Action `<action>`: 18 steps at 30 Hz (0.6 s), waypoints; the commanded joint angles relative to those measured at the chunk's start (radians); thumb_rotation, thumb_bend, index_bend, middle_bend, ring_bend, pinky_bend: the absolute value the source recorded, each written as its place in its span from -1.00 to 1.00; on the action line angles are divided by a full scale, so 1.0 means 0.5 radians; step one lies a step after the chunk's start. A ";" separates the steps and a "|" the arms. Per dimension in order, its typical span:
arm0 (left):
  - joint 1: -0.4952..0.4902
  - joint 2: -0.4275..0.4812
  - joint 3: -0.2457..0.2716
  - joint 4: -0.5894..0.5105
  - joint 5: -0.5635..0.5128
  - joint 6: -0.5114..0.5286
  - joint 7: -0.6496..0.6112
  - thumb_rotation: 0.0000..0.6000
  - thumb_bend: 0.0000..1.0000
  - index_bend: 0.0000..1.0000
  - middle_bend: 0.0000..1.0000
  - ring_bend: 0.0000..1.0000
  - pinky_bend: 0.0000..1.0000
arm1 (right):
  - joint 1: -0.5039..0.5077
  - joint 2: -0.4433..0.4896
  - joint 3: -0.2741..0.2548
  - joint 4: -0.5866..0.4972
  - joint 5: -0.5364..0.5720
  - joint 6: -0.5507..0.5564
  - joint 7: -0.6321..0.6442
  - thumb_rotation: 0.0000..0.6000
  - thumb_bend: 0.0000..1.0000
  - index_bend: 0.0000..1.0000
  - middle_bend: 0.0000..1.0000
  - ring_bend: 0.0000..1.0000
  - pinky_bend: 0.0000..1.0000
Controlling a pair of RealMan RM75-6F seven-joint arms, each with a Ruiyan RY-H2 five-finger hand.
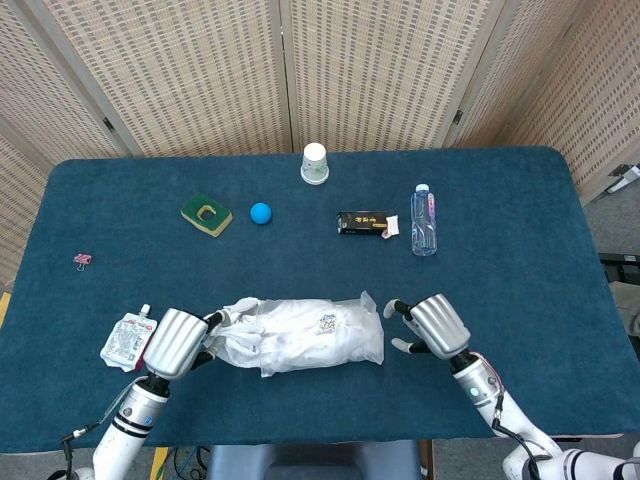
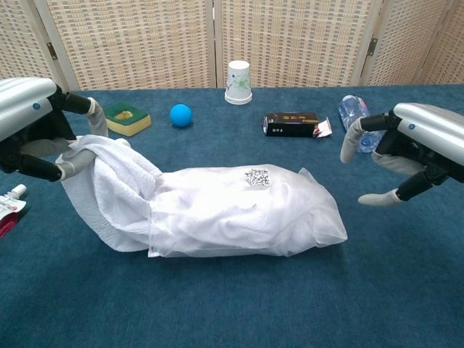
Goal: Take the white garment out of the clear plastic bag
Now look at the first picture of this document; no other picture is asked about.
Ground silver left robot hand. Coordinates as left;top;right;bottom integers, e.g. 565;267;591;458
142;307;229;381

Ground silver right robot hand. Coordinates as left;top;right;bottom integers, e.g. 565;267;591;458
382;293;472;361

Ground frosted plastic zip bag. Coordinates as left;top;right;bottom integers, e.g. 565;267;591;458
202;289;386;379

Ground white garment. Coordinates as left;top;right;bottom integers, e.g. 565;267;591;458
204;297;381;376

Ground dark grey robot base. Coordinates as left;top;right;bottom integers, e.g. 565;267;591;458
205;439;426;480

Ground white red drink pouch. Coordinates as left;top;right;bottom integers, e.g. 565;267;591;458
99;303;159;374

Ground clear plastic water bottle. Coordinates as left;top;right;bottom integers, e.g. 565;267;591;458
410;183;439;258

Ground blue table cloth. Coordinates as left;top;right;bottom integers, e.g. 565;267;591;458
0;145;640;454

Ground black cardboard box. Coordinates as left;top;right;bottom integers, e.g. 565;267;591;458
335;210;402;242

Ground green yellow sponge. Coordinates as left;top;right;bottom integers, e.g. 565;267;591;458
180;192;234;239

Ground blue ball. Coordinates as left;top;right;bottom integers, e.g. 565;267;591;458
249;201;274;226

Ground white paper cup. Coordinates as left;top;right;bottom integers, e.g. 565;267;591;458
300;142;331;187

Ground woven folding screen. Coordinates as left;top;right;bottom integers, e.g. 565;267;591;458
0;0;640;291

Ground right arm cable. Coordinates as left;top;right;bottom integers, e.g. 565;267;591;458
472;352;544;479

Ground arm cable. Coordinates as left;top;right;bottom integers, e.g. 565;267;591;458
472;352;544;479
59;387;134;459

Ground floor cables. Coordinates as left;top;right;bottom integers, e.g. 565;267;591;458
169;446;211;480

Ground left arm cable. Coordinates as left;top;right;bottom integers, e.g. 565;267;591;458
59;387;134;459

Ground black equipment frame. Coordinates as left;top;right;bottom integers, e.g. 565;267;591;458
598;252;640;281

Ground grey metal bracket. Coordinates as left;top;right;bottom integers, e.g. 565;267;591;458
607;163;640;196

